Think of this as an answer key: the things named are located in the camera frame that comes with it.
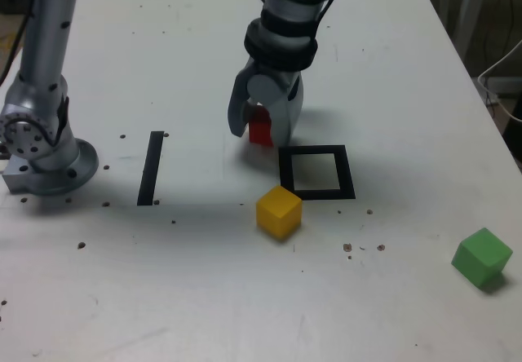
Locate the black tape square outline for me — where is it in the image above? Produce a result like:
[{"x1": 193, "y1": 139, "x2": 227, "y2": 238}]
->
[{"x1": 278, "y1": 144, "x2": 356, "y2": 201}]

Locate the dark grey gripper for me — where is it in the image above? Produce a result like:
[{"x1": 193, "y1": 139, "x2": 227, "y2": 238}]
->
[{"x1": 226, "y1": 58, "x2": 305, "y2": 148}]

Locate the yellow cube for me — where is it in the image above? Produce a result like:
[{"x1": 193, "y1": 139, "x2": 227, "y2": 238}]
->
[{"x1": 255, "y1": 184, "x2": 303, "y2": 241}]

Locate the green cube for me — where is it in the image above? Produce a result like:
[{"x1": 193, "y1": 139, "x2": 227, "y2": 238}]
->
[{"x1": 450, "y1": 227, "x2": 514, "y2": 290}]

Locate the white cable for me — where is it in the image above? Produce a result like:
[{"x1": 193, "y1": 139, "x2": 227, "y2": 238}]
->
[{"x1": 476, "y1": 38, "x2": 522, "y2": 122}]

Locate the red cube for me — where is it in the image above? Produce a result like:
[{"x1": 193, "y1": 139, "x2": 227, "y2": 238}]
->
[{"x1": 247, "y1": 100, "x2": 274, "y2": 148}]

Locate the black tape strip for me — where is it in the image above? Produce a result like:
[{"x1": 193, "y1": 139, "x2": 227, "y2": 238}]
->
[{"x1": 136, "y1": 130, "x2": 165, "y2": 206}]

